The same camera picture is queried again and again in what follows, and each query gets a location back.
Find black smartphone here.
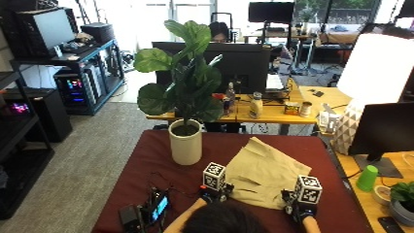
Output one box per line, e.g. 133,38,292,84
376,216,404,233

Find green plastic cup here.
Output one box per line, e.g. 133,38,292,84
353,164,380,192

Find blue metal cart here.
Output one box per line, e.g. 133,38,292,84
9,39,126,117

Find large black monitor back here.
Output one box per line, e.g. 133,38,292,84
151,41,272,95

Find long wooden desk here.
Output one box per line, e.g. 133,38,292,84
144,84,351,126

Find thin black cable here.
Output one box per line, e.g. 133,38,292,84
147,170,202,199

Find black background monitor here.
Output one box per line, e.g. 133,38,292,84
247,1,296,25

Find black monitor grey screen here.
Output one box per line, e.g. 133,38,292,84
14,6,79,59

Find beige cloth garment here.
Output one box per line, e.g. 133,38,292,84
223,136,312,211

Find person's left hand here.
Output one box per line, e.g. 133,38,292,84
198,183,235,205

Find black flat device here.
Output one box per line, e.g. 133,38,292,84
117,203,148,233

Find black box computer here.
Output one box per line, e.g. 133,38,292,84
78,21,115,45

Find yellow small box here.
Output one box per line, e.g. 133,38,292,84
283,101,300,117

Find cream squeeze bottle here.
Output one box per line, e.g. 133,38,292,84
248,91,264,120

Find fiddle leaf plant white pot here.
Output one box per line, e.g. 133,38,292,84
131,19,226,167

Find person's right hand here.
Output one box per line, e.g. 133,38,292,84
280,188,319,223

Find small red-capped bottle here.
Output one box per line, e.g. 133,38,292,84
220,95,232,117

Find dark glass bottle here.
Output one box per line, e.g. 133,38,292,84
224,81,238,109

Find white table lamp patterned base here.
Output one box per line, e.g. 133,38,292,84
331,32,414,156

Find small plant grey pot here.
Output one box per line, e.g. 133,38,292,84
387,181,414,227

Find white marker cube right glove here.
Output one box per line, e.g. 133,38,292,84
294,174,323,205

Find dark red tablecloth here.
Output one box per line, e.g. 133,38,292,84
90,129,376,233

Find phone with lit screen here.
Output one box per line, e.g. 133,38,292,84
147,188,171,225

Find computer tower coloured lights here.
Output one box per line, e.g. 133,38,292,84
53,66,103,108

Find black monitor on stand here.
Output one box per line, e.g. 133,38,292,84
346,102,414,180

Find black shelf rack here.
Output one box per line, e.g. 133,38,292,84
0,70,55,221

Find white tape roll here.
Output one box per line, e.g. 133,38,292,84
371,184,392,207

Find white cylindrical can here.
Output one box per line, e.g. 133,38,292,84
299,100,312,118

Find white marker cube left glove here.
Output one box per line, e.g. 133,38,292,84
202,161,227,192

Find white marker cube glove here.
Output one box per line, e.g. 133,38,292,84
202,161,227,192
294,174,323,205

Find light wooden side desk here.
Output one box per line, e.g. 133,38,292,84
332,150,414,233

